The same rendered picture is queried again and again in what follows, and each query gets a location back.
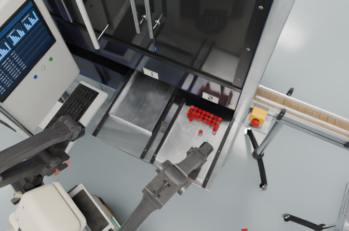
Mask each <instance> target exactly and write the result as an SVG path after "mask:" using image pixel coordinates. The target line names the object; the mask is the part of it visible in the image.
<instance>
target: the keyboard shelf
mask: <svg viewBox="0 0 349 231"><path fill-rule="evenodd" d="M80 83H81V84H83V85H85V86H87V87H89V88H91V89H93V90H95V91H97V92H98V93H99V94H98V96H97V97H96V98H95V100H94V101H93V102H92V104H91V106H90V107H89V108H88V110H87V111H86V112H85V113H84V115H83V116H82V118H81V119H80V120H79V121H80V122H81V123H82V124H83V125H84V126H85V127H87V125H88V124H89V123H90V121H91V120H92V118H93V117H94V116H95V114H96V112H97V111H98V110H99V108H100V107H101V105H102V104H103V103H104V101H105V100H106V99H107V97H108V94H107V93H105V92H104V91H102V90H100V89H98V88H96V87H94V86H92V85H90V84H88V83H86V82H84V81H80ZM62 105H63V104H62V103H61V102H59V101H57V102H56V104H55V105H54V106H53V107H52V109H51V110H50V111H49V112H48V114H47V115H46V116H45V118H44V119H43V120H42V121H41V123H40V124H39V125H38V127H40V128H42V129H43V130H44V128H45V127H46V126H47V125H48V123H49V122H50V121H51V119H52V118H53V117H54V116H55V114H56V113H57V111H58V110H59V109H60V107H61V106H62ZM75 142H76V140H75V141H74V142H70V143H69V144H68V146H67V148H66V150H65V152H66V153H68V152H69V150H70V149H71V147H72V146H73V145H74V143H75Z"/></svg>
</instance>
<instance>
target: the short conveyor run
mask: <svg viewBox="0 0 349 231"><path fill-rule="evenodd" d="M293 91H294V88H292V87H291V88H290V89H289V90H288V92H287V93H286V95H285V94H282V93H280V92H277V91H275V90H272V89H269V88H266V87H264V86H261V85H259V86H258V88H257V91H256V93H255V95H254V97H253V100H252V101H253V102H255V103H258V104H261V105H263V106H266V107H268V108H269V111H268V113H267V114H268V115H271V116H273V119H272V120H275V121H277V122H279V123H282V124H284V125H287V126H289V127H291V128H294V129H297V130H299V131H302V132H304V133H307V134H309V135H312V136H314V137H316V138H319V139H321V140H324V141H326V142H329V143H331V144H334V145H336V146H338V147H341V148H343V149H346V150H348V151H349V119H347V118H344V117H342V116H339V115H336V114H334V113H331V112H329V111H326V110H323V109H321V108H318V107H316V106H313V105H310V104H308V103H305V102H303V101H300V100H298V99H295V98H292V97H291V95H292V93H293Z"/></svg>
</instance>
